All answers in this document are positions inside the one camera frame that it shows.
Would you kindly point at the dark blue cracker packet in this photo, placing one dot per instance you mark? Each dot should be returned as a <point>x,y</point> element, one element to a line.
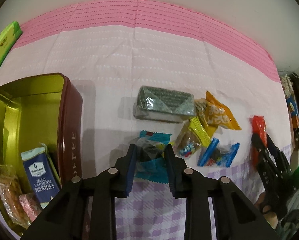
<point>40,175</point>

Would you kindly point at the pink snack packet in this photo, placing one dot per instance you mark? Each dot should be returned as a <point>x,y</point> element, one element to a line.
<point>29,205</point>

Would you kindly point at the green tissue box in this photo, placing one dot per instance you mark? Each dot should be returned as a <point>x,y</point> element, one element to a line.
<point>4,45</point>

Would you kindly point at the red snack packet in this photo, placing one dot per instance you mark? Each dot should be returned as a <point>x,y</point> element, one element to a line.
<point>259,127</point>

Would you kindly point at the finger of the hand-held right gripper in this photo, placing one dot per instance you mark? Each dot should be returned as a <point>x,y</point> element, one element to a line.
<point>277,152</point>
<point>260,155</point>

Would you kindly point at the grey seaweed packet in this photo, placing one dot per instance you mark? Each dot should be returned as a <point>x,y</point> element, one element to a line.
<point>164,102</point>

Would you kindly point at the person's right hand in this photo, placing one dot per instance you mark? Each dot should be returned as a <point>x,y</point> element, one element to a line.
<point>270,217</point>

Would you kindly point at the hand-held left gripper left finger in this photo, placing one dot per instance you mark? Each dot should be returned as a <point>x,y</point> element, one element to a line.
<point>131,170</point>

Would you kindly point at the brown gold tin box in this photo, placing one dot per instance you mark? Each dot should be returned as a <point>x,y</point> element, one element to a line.
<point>69,120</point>

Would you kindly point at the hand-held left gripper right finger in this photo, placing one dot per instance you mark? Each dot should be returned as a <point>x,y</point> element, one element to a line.
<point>170,172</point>

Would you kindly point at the yellow snack packet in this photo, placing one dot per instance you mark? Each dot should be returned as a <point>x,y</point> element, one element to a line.
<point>197,130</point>

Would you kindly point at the orange snack packet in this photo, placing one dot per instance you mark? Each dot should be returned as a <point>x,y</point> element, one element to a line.
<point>222,116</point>

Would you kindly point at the clear fried snack packet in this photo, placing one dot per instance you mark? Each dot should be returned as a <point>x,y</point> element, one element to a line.
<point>7,192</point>

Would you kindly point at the blue candy packet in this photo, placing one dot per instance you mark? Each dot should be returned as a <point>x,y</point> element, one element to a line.
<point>218,155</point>
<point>152,155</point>

